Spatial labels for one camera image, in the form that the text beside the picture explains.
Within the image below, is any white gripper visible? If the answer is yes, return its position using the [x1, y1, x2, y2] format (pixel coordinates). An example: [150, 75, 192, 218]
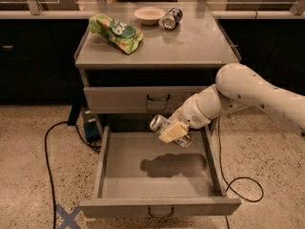
[159, 94, 211, 143]

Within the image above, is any silver redbull can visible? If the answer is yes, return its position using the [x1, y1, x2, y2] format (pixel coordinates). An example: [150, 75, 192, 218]
[150, 114, 192, 148]

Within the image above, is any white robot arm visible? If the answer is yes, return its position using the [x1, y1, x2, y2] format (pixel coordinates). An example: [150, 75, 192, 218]
[159, 63, 305, 143]

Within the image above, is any open grey middle drawer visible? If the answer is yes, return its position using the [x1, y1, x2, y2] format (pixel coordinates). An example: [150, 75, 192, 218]
[80, 127, 241, 218]

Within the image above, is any grey drawer cabinet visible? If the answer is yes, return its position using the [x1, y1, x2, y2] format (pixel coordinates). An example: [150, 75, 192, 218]
[75, 3, 240, 132]

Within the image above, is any closed grey top drawer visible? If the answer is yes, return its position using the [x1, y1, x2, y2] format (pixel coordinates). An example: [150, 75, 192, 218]
[84, 86, 206, 114]

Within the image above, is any blue power box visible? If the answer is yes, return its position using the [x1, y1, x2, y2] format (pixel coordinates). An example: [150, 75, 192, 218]
[82, 107, 101, 142]

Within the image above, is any green chips bag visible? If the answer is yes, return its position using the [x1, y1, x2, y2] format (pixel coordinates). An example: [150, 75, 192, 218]
[89, 13, 144, 54]

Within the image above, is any beige bowl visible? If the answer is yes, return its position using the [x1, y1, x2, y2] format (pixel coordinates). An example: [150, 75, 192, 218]
[133, 7, 165, 26]

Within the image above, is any blue tape cross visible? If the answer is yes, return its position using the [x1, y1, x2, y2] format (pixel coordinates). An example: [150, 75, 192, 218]
[56, 204, 81, 229]

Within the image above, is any dark background counter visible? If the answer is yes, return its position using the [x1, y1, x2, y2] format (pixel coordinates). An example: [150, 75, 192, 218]
[0, 18, 305, 105]

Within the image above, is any black top drawer handle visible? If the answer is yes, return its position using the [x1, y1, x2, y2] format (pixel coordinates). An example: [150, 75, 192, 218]
[147, 94, 171, 101]

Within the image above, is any black drawer handle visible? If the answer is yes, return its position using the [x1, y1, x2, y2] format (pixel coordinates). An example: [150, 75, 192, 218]
[148, 206, 174, 218]
[147, 94, 171, 101]

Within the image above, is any black cable right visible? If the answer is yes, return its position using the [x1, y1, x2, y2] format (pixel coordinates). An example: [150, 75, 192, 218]
[216, 114, 265, 229]

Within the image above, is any black middle drawer handle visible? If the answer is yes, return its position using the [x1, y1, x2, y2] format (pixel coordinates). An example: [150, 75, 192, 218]
[148, 206, 174, 218]

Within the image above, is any black power cable left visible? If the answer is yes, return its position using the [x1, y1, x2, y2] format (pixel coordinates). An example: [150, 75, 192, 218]
[43, 120, 102, 229]

